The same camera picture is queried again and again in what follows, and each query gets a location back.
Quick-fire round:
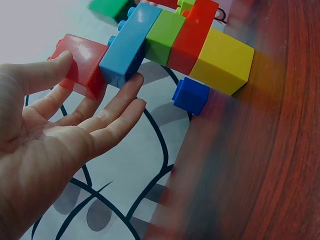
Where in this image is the person's left hand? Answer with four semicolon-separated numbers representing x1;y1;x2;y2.
0;49;147;240

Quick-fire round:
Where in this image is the red toy building block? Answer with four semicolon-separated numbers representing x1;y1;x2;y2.
147;0;181;8
47;33;111;101

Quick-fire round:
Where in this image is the light blue toy building block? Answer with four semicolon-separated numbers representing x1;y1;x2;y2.
99;2;163;89

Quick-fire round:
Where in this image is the small dark blue toy block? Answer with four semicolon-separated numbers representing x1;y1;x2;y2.
171;76;211;116

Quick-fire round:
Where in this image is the dark green toy building block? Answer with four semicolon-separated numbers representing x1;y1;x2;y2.
89;0;137;25

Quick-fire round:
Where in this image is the orange-red toy building block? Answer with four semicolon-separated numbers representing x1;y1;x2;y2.
166;0;220;76

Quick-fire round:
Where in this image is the yellow toy building block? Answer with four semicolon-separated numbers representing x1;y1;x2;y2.
189;27;255;97

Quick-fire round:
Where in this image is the small lime green toy block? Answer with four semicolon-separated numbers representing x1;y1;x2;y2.
175;0;197;17

